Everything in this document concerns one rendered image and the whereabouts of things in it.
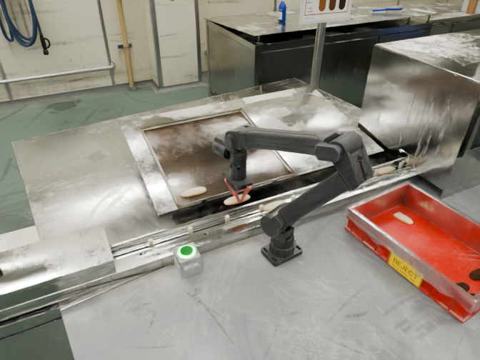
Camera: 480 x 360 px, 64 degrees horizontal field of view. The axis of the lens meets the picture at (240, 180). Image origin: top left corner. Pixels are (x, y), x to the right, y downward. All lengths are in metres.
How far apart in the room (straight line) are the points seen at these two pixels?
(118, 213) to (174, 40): 3.40
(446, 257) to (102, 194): 1.29
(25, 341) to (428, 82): 1.63
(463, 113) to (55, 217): 1.53
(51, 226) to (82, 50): 3.47
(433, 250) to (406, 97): 0.64
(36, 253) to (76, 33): 3.71
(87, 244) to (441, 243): 1.18
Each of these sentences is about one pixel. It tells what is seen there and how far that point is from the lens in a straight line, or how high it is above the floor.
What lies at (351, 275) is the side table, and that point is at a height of 0.82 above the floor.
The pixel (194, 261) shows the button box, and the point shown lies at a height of 0.88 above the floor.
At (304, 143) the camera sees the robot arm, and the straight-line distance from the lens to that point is 1.02.
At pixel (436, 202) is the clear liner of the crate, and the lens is 1.55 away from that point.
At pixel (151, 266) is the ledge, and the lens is 1.27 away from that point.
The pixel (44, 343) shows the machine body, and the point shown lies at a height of 0.67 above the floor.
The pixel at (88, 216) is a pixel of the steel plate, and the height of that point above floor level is 0.82.
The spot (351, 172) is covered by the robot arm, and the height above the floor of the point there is 1.26.
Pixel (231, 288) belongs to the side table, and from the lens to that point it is 1.22.
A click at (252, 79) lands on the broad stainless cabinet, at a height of 0.67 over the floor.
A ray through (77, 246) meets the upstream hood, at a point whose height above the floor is 0.92.
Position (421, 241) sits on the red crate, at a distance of 1.50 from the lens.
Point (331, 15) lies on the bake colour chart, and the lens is 2.35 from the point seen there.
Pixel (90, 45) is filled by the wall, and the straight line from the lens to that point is 4.84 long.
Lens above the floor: 1.76
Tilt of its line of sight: 35 degrees down
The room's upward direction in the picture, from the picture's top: 1 degrees clockwise
